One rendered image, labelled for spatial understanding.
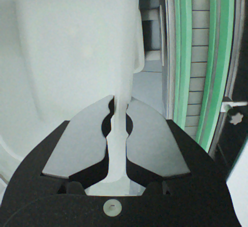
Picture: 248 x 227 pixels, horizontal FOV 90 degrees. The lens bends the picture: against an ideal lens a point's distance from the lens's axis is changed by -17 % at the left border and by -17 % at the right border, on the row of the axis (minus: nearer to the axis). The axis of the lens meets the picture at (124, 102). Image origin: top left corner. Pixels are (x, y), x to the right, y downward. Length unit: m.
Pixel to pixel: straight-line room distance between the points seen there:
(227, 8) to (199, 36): 0.10
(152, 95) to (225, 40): 0.32
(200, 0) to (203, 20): 0.04
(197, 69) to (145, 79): 0.19
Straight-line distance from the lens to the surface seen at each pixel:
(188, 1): 0.27
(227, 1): 0.30
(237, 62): 0.50
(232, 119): 0.31
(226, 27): 0.30
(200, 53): 0.37
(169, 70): 0.37
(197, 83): 0.39
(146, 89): 0.52
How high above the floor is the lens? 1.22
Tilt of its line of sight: 59 degrees down
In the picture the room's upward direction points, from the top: 168 degrees counter-clockwise
